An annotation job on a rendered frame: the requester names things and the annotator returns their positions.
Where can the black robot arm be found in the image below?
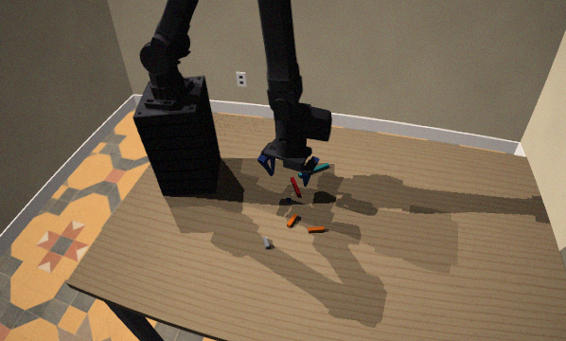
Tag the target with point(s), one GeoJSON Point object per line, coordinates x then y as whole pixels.
{"type": "Point", "coordinates": [170, 43]}

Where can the red rod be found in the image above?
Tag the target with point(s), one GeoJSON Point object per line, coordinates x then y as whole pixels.
{"type": "Point", "coordinates": [297, 191]}

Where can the turquoise rod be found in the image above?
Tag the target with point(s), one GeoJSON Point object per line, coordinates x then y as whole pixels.
{"type": "Point", "coordinates": [319, 168]}

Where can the orange rod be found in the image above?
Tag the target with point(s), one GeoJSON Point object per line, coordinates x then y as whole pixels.
{"type": "Point", "coordinates": [316, 229]}
{"type": "Point", "coordinates": [292, 220]}

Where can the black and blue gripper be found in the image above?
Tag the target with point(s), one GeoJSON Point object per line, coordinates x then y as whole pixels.
{"type": "Point", "coordinates": [289, 151]}

